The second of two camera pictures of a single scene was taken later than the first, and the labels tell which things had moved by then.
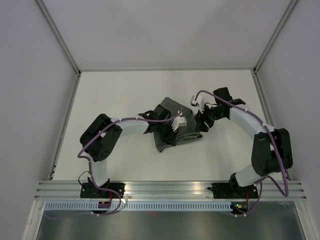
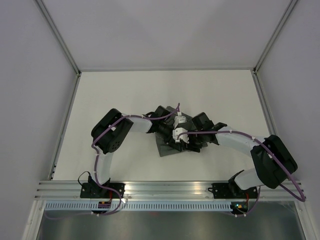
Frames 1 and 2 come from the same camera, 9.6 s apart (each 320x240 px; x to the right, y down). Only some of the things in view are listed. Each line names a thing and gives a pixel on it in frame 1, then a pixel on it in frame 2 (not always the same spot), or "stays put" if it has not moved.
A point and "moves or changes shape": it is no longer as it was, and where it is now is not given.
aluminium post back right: (287, 13) stays put
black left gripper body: (166, 131) stays put
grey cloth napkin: (189, 133) moves or changes shape
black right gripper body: (209, 116) → (196, 141)
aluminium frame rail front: (144, 190) stays put
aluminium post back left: (45, 12) stays put
